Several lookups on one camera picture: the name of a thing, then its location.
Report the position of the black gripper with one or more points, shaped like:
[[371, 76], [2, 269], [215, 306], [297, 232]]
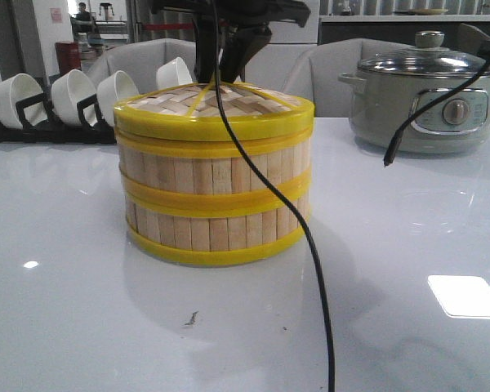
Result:
[[247, 34]]

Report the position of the yellow woven bamboo steamer lid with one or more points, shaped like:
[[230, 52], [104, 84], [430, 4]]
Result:
[[190, 112]]

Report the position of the white ceramic bowl right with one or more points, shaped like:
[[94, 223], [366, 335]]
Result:
[[173, 74]]

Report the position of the white ceramic bowl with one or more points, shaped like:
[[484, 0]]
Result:
[[67, 91], [12, 90], [116, 87], [173, 74]]

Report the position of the white cabinet in background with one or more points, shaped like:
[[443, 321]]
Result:
[[271, 66]]

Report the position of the grey upholstered chair left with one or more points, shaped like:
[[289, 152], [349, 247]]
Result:
[[141, 61]]

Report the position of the grey upholstered chair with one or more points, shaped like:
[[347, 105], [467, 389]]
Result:
[[315, 74], [141, 61]]

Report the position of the grey upholstered chair right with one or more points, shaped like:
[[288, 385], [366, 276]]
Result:
[[315, 74]]

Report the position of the person in background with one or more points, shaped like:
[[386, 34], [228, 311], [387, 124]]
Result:
[[83, 22]]

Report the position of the red bin in background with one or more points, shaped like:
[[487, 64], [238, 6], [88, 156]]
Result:
[[68, 58]]

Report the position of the grey-green electric cooking pot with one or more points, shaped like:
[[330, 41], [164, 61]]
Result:
[[381, 102]]

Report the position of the black dish rack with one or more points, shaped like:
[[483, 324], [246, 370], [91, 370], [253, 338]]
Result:
[[92, 128]]

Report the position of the bamboo steamer basket yellow rims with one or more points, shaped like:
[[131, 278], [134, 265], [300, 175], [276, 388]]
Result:
[[211, 241]]

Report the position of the glass pot lid grey knob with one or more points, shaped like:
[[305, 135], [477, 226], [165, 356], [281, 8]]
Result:
[[427, 59]]

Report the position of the white ceramic bowl far left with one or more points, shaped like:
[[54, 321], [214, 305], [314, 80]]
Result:
[[12, 90]]

